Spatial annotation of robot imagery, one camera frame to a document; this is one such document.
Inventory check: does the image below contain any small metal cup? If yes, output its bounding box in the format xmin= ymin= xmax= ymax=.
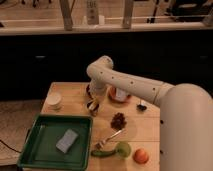
xmin=87 ymin=101 xmax=99 ymax=116

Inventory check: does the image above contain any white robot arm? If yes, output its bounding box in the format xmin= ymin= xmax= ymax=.
xmin=86 ymin=56 xmax=213 ymax=171

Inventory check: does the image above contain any green ladle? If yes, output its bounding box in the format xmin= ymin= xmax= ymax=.
xmin=91 ymin=142 xmax=131 ymax=158

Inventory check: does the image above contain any brown grape bunch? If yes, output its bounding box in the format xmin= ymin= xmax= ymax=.
xmin=111 ymin=113 xmax=127 ymax=130

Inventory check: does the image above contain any grey sponge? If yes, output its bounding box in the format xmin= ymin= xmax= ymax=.
xmin=56 ymin=129 xmax=78 ymax=153

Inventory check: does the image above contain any metal fork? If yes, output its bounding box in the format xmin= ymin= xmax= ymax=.
xmin=95 ymin=130 xmax=122 ymax=149

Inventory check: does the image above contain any clear plastic wedge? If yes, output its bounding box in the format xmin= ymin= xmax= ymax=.
xmin=115 ymin=88 xmax=128 ymax=102

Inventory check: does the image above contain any orange tomato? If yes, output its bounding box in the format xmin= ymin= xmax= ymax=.
xmin=133 ymin=148 xmax=149 ymax=164

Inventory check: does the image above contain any dark bowl with cake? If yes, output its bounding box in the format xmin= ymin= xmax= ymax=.
xmin=86 ymin=84 xmax=91 ymax=98

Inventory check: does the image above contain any green plastic tray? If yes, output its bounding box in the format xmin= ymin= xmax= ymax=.
xmin=17 ymin=115 xmax=93 ymax=171

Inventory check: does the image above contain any white paper cup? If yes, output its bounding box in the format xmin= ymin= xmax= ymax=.
xmin=46 ymin=92 xmax=62 ymax=110

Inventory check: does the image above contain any yellow banana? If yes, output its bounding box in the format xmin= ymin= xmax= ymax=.
xmin=87 ymin=98 xmax=99 ymax=111

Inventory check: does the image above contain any orange plate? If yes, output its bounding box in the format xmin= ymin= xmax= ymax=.
xmin=108 ymin=87 xmax=131 ymax=103

